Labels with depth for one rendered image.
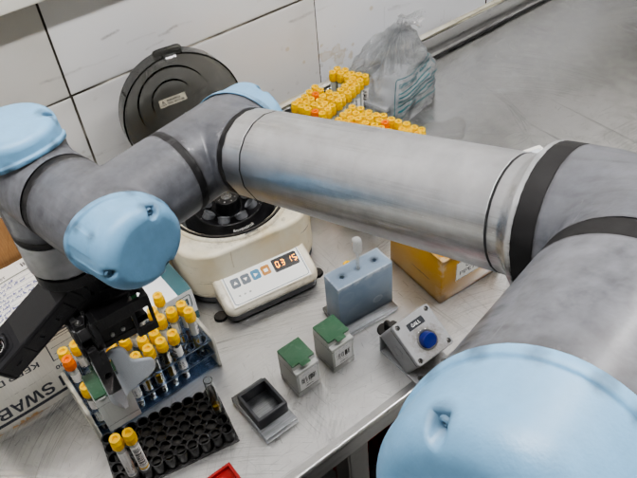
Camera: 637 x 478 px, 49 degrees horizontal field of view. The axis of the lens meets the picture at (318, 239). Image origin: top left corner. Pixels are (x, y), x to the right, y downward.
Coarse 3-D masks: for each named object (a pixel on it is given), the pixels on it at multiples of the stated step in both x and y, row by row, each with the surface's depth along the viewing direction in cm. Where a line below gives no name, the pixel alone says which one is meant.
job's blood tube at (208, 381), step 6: (204, 378) 95; (210, 378) 95; (204, 384) 94; (210, 384) 94; (210, 390) 95; (210, 396) 96; (216, 396) 97; (210, 402) 98; (216, 402) 98; (216, 408) 99
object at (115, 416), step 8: (88, 392) 82; (104, 400) 78; (128, 400) 81; (104, 408) 79; (112, 408) 80; (120, 408) 80; (128, 408) 81; (136, 408) 82; (104, 416) 80; (112, 416) 80; (120, 416) 81; (128, 416) 82; (112, 424) 81; (120, 424) 82
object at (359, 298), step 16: (368, 256) 109; (384, 256) 109; (336, 272) 107; (352, 272) 107; (368, 272) 107; (384, 272) 109; (336, 288) 105; (352, 288) 106; (368, 288) 109; (384, 288) 111; (336, 304) 108; (352, 304) 109; (368, 304) 111; (384, 304) 114; (352, 320) 111; (368, 320) 112
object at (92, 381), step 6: (90, 366) 80; (114, 366) 80; (90, 372) 80; (84, 378) 79; (90, 378) 79; (96, 378) 79; (90, 384) 79; (96, 384) 79; (90, 390) 78; (96, 390) 78; (102, 390) 78; (96, 396) 77; (102, 396) 78
